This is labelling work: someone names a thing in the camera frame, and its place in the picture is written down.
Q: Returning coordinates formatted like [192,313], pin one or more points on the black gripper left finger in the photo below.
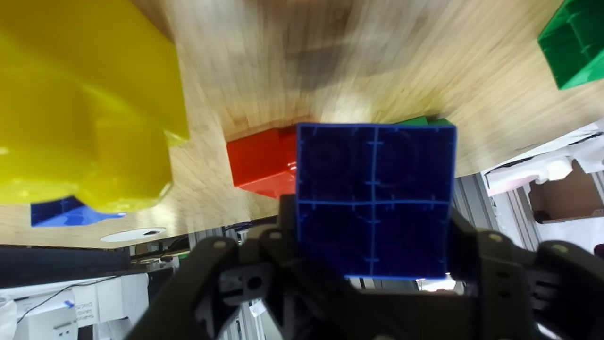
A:
[251,290]

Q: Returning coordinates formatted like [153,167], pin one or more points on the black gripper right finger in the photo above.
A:
[534,290]

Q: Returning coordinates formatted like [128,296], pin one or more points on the blue square two-by-two block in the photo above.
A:
[375,201]

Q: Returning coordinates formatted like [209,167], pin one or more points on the red four-stud block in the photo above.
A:
[264,164]

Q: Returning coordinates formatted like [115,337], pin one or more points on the small blue block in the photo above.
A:
[62,216]

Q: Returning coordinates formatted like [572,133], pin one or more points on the yellow two-stud block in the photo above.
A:
[81,107]

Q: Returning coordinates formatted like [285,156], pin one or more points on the small white table grommet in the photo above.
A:
[132,235]

